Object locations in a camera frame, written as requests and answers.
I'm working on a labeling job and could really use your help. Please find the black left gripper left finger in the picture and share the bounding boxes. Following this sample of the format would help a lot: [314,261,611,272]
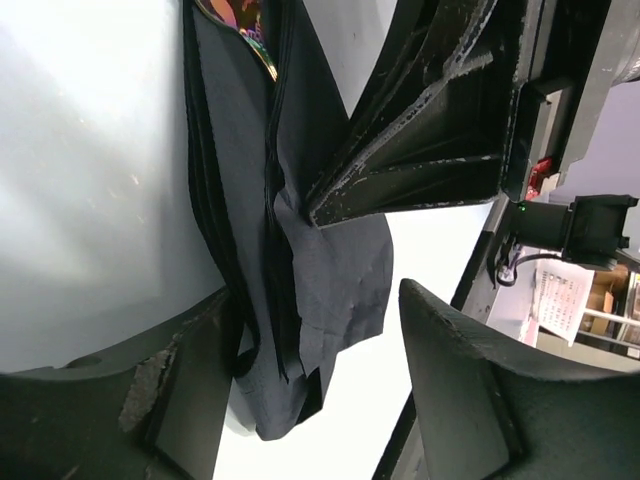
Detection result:
[1,289,242,479]

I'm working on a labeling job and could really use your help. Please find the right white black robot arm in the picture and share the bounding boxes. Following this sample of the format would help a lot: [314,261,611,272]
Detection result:
[307,1,639,479]

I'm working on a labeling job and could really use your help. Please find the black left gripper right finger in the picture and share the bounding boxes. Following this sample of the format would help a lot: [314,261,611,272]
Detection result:
[399,279,639,479]

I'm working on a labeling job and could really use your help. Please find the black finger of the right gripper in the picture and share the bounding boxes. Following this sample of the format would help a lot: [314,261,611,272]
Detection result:
[308,46,503,228]

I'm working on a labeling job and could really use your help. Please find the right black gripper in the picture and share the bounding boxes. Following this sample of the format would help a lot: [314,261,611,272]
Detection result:
[347,1,613,200]

